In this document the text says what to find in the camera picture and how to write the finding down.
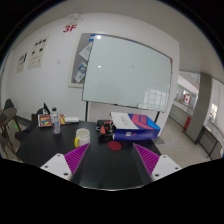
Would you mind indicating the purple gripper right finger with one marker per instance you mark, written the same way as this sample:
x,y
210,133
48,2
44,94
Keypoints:
x,y
157,166

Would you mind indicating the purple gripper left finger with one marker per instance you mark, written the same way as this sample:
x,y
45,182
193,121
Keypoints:
x,y
65,166

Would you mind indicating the clear plastic water bottle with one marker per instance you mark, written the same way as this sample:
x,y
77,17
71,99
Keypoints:
x,y
55,120

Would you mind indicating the small white box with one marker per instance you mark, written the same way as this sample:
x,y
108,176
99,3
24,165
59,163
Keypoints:
x,y
71,119

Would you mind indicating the colourful flat box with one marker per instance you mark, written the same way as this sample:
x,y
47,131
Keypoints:
x,y
45,120

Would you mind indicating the red round coaster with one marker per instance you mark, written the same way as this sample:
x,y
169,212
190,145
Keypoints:
x,y
114,145

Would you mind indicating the blue white cardboard box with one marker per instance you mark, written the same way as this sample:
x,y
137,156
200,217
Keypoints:
x,y
133,127

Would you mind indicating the red black small objects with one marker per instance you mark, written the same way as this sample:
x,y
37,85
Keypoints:
x,y
105,127

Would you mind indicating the large whiteboard on stand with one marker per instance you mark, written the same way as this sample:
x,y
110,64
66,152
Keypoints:
x,y
125,73

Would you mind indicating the grey pin board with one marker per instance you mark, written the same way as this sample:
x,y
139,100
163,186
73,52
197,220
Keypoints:
x,y
80,60

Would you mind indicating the white mug yellow handle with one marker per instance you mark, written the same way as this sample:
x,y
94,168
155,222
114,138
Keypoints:
x,y
82,137

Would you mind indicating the wall poster left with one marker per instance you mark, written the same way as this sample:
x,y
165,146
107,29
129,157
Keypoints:
x,y
21,62

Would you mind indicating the red 3F wall sign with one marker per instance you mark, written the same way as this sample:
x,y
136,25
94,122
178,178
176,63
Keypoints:
x,y
69,28

